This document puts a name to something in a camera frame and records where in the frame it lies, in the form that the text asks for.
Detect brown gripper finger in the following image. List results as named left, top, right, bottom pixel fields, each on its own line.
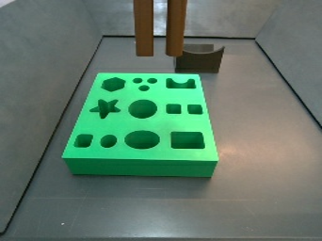
left=165, top=0, right=186, bottom=56
left=133, top=0, right=153, bottom=56

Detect dark grey square-circle block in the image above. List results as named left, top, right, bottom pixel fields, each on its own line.
left=174, top=44, right=225, bottom=73

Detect green shape sorter board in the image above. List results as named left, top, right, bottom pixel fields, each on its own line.
left=62, top=72, right=219, bottom=177

